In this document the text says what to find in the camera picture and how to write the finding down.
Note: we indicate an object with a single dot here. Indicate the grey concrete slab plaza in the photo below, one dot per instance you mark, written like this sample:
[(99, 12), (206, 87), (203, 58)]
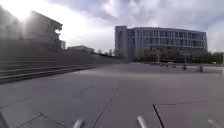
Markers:
[(126, 90)]

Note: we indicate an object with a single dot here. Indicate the low distant building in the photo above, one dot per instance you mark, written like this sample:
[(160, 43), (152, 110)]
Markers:
[(81, 48)]

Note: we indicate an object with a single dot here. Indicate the large grey glass-fronted building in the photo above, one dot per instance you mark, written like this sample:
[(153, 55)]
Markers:
[(160, 40)]

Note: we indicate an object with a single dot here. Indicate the row of trees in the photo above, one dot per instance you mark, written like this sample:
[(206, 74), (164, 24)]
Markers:
[(176, 56)]

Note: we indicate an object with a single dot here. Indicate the robot's own part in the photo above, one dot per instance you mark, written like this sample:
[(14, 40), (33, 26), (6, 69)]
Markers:
[(141, 122), (77, 124)]

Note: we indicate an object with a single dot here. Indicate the wide grey stone steps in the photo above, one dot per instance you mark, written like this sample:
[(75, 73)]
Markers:
[(36, 63)]

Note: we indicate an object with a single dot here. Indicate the dark angular building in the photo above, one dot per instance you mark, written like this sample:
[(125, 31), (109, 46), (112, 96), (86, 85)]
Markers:
[(43, 30)]

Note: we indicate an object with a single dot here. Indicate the row of dark bollards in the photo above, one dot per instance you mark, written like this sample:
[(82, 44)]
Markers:
[(201, 68)]

